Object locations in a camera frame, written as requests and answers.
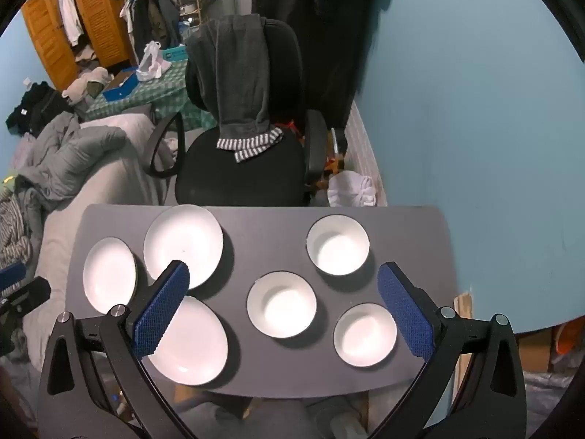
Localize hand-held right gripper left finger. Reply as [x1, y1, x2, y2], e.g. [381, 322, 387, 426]
[37, 260, 202, 439]

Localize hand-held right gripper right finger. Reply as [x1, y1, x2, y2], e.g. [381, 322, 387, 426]
[366, 262, 526, 439]

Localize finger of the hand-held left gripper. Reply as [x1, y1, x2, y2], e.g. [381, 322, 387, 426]
[0, 277, 52, 318]
[0, 262, 27, 291]

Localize small white cup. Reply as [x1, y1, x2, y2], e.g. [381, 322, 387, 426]
[333, 303, 398, 368]

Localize large white plate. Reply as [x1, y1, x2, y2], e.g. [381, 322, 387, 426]
[143, 204, 224, 290]
[141, 295, 229, 386]

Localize small white plate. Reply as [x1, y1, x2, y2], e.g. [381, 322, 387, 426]
[82, 237, 138, 314]

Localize white bowl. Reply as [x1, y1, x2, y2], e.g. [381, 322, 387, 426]
[305, 215, 370, 278]
[246, 271, 318, 339]

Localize striped cloth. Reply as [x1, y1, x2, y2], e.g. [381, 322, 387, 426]
[0, 187, 33, 266]

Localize wooden plank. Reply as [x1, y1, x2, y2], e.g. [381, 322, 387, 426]
[453, 292, 473, 421]

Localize white plastic bag on floor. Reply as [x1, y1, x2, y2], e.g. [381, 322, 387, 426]
[327, 170, 378, 208]

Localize grey duvet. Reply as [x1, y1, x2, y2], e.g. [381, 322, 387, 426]
[11, 112, 129, 213]

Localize cardboard box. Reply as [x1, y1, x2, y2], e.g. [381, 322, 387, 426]
[516, 329, 561, 373]

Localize white bed mattress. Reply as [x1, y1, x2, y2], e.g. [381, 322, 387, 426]
[18, 114, 179, 371]

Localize black office chair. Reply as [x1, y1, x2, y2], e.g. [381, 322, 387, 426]
[145, 17, 329, 207]

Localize clear plastic sheet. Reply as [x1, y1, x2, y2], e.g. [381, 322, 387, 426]
[521, 366, 572, 439]

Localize orange item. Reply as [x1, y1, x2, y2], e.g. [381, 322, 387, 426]
[315, 153, 348, 190]

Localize orange bag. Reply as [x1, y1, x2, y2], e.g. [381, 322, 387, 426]
[555, 318, 583, 367]

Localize black clothes heap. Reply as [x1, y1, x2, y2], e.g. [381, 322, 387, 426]
[5, 81, 76, 137]

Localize pale clothes heap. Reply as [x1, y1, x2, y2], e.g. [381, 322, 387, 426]
[61, 66, 115, 104]

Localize blue box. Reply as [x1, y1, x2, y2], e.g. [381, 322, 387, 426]
[102, 70, 139, 101]

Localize green checked tablecloth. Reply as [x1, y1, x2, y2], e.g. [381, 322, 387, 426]
[84, 59, 218, 131]

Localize grey garment with striped cuffs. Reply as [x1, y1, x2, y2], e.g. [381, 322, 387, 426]
[185, 15, 284, 164]

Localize white hanging shirt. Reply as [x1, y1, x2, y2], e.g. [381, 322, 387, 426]
[58, 0, 85, 46]

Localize wooden wardrobe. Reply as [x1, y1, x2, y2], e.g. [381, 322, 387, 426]
[20, 0, 133, 91]

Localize black hanging coat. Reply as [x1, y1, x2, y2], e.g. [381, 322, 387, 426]
[250, 0, 396, 131]

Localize dark hanging jackets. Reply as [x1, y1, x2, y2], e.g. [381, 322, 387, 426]
[130, 0, 181, 51]

